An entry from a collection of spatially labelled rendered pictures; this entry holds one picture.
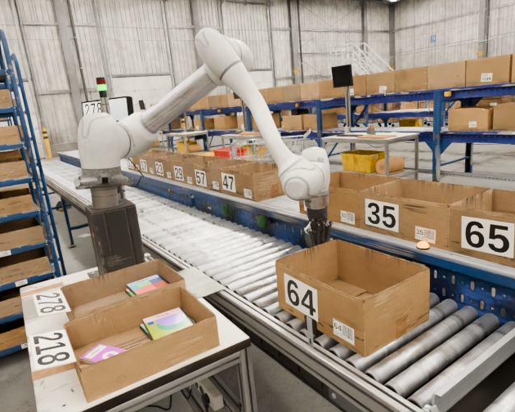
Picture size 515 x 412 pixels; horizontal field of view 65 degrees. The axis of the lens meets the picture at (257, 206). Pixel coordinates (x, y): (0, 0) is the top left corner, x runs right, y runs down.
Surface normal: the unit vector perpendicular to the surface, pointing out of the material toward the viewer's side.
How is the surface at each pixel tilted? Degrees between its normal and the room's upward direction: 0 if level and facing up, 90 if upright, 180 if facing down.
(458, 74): 90
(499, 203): 90
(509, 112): 85
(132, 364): 91
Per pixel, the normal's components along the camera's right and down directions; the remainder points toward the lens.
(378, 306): 0.55, 0.16
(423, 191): -0.81, 0.22
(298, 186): -0.28, 0.38
